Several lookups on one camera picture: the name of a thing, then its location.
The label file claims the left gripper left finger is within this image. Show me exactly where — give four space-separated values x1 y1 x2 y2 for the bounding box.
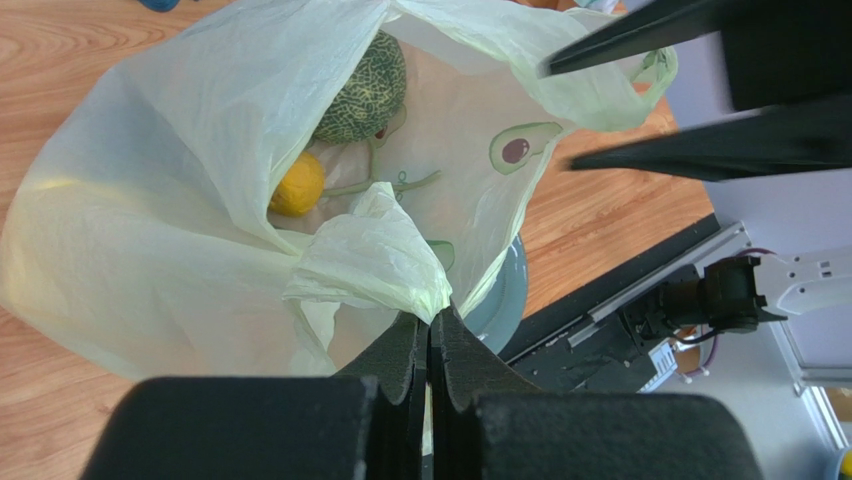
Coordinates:
335 313 429 479

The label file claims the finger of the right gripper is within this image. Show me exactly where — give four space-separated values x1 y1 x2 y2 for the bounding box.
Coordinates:
566 96 851 181
541 0 733 77

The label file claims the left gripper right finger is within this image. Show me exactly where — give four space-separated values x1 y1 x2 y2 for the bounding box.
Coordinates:
429 306 539 479

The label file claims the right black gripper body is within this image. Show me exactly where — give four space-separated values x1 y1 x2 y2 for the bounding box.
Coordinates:
720 1 851 111

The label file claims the grey round plate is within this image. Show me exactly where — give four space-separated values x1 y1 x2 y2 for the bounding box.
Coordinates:
464 236 528 354

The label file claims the fake netted melon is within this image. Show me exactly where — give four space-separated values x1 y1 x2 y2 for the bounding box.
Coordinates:
313 31 407 145

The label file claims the translucent pale green plastic bag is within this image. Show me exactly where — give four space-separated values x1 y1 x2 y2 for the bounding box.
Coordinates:
1 1 678 380

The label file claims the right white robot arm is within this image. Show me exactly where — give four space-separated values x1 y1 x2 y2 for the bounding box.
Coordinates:
541 1 851 334

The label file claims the fake yellow lemon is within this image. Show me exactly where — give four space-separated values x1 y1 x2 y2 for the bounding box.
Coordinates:
268 151 325 217

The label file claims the blue crumpled cloth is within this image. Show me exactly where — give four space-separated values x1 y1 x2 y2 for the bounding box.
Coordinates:
138 0 181 13

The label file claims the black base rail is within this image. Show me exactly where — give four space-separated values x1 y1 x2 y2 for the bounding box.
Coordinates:
500 215 751 393

